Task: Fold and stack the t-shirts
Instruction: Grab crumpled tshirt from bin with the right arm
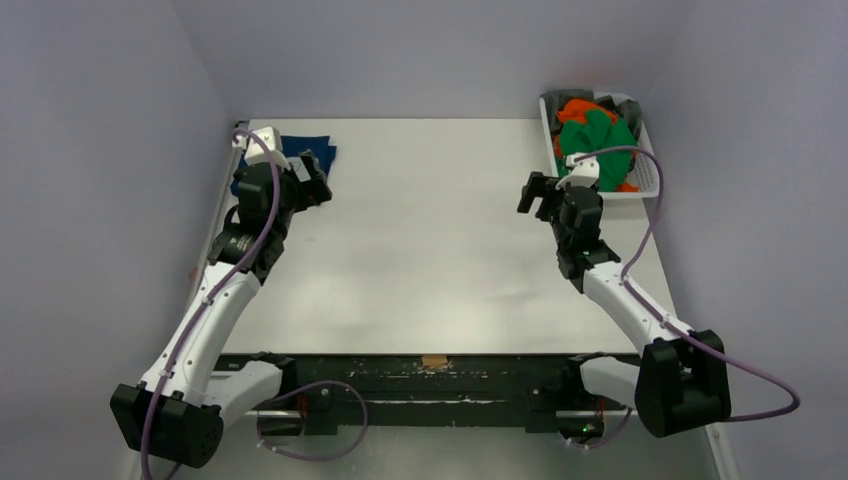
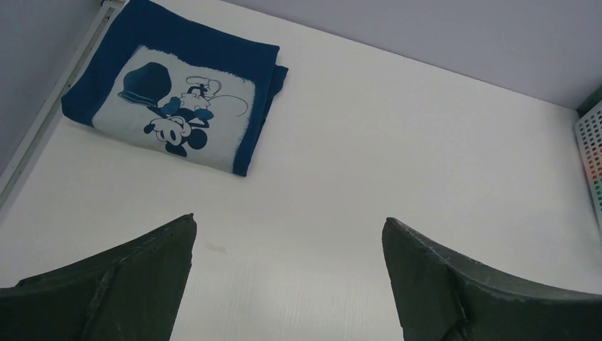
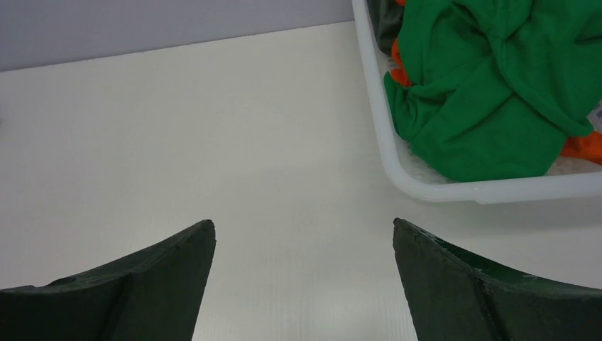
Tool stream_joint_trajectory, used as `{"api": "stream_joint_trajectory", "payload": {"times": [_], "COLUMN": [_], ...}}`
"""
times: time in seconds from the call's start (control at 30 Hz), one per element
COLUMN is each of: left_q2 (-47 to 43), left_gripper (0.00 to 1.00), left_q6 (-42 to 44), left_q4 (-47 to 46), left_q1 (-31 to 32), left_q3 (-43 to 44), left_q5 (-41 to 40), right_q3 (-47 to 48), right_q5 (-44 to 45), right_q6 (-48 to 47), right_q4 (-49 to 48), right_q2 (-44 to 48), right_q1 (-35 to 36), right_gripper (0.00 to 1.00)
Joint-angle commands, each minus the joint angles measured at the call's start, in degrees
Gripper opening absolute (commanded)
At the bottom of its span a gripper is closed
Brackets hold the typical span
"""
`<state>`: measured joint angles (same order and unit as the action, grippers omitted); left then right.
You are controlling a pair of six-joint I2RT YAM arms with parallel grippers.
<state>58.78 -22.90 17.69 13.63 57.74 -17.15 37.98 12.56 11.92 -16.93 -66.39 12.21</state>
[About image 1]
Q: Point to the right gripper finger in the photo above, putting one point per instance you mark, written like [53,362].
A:
[551,199]
[532,189]

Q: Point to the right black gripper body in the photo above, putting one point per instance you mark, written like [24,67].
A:
[539,196]

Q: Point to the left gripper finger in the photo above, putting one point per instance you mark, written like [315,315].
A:
[316,191]
[309,165]

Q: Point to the grey t shirt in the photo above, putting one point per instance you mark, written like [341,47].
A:
[559,107]

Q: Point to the brown tape piece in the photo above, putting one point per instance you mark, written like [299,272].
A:
[434,362]

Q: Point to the folded blue t shirt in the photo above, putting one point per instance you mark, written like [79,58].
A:
[292,146]

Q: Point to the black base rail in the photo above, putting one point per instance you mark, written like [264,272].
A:
[528,392]

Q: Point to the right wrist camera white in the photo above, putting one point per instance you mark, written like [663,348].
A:
[584,171]

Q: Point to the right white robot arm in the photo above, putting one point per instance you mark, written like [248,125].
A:
[680,382]

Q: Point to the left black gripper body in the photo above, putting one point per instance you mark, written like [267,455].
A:
[294,192]

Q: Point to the green t shirt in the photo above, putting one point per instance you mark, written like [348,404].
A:
[597,131]

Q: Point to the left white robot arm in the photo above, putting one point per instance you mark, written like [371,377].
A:
[177,411]

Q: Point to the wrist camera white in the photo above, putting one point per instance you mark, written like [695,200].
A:
[260,146]
[584,171]

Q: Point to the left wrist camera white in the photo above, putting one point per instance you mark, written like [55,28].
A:
[260,146]

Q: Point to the orange t shirt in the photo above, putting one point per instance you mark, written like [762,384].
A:
[588,127]

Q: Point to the white plastic basket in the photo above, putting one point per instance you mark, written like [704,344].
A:
[643,175]

